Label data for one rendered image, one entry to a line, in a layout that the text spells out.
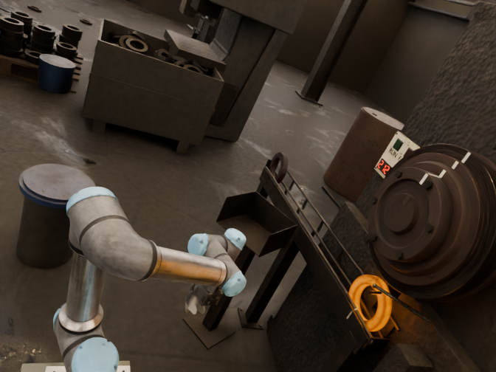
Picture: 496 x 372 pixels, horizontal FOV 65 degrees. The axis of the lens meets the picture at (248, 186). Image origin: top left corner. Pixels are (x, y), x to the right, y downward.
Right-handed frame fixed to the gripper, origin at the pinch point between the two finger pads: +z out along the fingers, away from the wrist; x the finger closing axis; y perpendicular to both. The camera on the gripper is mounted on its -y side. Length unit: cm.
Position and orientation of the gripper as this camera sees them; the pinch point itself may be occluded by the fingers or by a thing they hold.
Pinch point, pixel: (188, 308)
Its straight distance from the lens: 146.9
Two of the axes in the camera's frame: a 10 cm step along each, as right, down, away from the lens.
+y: 5.6, 5.3, -6.4
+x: 6.8, 1.5, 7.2
